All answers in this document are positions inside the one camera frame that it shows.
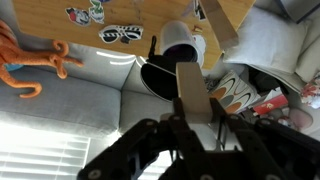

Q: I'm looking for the red grey character sticker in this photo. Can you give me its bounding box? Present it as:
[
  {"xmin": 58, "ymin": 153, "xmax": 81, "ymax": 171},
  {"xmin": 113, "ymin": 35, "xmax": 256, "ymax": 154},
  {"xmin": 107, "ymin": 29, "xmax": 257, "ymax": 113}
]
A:
[{"xmin": 64, "ymin": 7, "xmax": 92, "ymax": 27}]

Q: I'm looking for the pink round object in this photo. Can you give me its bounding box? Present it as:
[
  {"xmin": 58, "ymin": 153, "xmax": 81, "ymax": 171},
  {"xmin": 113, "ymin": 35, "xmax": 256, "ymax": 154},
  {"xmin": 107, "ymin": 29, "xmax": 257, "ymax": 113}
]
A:
[{"xmin": 288, "ymin": 107, "xmax": 314, "ymax": 132}]

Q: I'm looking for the grey sofa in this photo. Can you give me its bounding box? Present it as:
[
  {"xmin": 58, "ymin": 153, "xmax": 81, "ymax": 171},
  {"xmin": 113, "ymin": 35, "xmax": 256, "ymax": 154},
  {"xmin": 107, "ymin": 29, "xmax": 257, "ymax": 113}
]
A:
[{"xmin": 0, "ymin": 0, "xmax": 320, "ymax": 158}]

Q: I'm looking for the wooden table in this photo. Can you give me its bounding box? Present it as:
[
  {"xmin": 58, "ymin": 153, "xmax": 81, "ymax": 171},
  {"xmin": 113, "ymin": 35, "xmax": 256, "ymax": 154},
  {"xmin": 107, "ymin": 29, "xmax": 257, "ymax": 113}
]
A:
[{"xmin": 11, "ymin": 0, "xmax": 258, "ymax": 70}]

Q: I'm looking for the small black sticker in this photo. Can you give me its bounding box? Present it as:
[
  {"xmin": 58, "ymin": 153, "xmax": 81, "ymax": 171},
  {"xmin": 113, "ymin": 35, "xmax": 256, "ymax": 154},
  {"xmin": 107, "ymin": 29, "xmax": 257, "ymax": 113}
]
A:
[{"xmin": 193, "ymin": 0, "xmax": 208, "ymax": 22}]

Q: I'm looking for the light wooden block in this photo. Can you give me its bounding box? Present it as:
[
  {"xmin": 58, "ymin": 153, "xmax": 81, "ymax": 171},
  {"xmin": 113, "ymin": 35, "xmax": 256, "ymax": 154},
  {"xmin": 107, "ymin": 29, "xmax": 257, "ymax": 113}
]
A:
[{"xmin": 175, "ymin": 61, "xmax": 214, "ymax": 125}]

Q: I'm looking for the grey plastic cup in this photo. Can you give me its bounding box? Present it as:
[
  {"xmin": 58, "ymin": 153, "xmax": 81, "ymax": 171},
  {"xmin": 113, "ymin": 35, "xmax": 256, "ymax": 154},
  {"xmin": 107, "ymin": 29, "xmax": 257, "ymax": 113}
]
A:
[{"xmin": 159, "ymin": 20, "xmax": 205, "ymax": 69}]

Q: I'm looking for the round grey sticker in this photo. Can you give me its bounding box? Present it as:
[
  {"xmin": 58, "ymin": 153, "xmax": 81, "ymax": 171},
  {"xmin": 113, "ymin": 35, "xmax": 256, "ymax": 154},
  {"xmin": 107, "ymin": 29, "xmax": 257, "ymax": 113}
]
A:
[{"xmin": 192, "ymin": 25, "xmax": 208, "ymax": 58}]

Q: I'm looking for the red box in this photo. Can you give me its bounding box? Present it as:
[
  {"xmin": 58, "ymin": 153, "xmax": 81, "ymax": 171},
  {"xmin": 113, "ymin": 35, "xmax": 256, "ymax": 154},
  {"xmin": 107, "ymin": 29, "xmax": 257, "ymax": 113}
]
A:
[{"xmin": 252, "ymin": 93, "xmax": 290, "ymax": 116}]

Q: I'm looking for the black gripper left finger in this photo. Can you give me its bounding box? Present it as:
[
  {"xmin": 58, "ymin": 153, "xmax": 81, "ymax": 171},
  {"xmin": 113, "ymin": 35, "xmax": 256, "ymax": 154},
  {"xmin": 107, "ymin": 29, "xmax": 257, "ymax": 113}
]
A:
[{"xmin": 76, "ymin": 97, "xmax": 214, "ymax": 180}]

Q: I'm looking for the sunglasses sticker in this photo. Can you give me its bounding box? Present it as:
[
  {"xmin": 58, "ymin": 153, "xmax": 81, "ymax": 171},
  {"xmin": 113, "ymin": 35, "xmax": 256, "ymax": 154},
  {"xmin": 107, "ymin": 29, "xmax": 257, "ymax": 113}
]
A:
[{"xmin": 98, "ymin": 24, "xmax": 145, "ymax": 45}]

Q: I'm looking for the orange plush octopus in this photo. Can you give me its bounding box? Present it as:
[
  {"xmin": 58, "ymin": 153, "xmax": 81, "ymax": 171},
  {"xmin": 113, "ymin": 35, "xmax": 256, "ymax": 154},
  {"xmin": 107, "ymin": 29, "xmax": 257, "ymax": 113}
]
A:
[{"xmin": 0, "ymin": 19, "xmax": 85, "ymax": 99}]

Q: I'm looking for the light grey pillow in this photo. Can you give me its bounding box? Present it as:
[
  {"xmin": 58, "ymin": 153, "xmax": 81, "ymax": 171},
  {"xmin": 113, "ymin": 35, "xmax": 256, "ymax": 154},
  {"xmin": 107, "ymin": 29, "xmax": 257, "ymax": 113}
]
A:
[{"xmin": 222, "ymin": 5, "xmax": 312, "ymax": 84}]

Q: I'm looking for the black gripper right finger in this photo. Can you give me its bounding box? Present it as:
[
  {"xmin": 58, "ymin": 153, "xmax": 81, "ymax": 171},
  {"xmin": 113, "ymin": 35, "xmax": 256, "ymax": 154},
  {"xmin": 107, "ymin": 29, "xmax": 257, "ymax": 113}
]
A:
[{"xmin": 209, "ymin": 97, "xmax": 320, "ymax": 180}]

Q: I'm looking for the dark grey object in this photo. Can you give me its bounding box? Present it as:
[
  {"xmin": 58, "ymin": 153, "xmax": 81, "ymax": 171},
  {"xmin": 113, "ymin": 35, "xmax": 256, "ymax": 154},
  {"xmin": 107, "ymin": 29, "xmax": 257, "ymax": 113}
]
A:
[{"xmin": 279, "ymin": 0, "xmax": 320, "ymax": 24}]

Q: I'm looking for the blue green sticker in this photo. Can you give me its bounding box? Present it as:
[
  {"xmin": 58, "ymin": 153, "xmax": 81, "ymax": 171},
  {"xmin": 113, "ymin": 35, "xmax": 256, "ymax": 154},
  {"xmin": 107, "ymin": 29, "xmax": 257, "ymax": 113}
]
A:
[{"xmin": 88, "ymin": 0, "xmax": 111, "ymax": 25}]

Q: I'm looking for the floral red pillow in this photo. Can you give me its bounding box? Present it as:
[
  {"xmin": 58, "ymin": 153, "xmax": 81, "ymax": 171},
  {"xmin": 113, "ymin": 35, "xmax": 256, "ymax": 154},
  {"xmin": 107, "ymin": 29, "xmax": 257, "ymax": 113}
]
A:
[{"xmin": 299, "ymin": 73, "xmax": 320, "ymax": 110}]

